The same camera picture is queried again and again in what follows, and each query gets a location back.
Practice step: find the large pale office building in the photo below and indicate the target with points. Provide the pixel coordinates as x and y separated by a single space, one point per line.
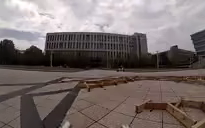
90 45

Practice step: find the robot's own part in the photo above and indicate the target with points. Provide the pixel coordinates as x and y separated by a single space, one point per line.
65 124
124 126

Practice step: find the vehicle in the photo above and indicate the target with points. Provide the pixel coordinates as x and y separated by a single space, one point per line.
120 69

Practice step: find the pole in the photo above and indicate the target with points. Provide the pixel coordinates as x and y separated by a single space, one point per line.
157 60

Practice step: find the low dark building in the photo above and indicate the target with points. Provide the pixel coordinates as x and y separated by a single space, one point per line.
176 56

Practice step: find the wooden frame on ground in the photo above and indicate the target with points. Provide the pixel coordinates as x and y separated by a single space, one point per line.
176 111

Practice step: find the row of dark trees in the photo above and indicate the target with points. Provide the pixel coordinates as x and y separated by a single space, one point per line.
13 55

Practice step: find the grey glass building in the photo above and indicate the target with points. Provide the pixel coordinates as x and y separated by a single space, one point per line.
204 43

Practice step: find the grey paved plaza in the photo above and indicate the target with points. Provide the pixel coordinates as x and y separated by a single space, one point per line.
103 106

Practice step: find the long wooden frame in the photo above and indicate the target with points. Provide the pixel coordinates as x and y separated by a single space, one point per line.
100 82

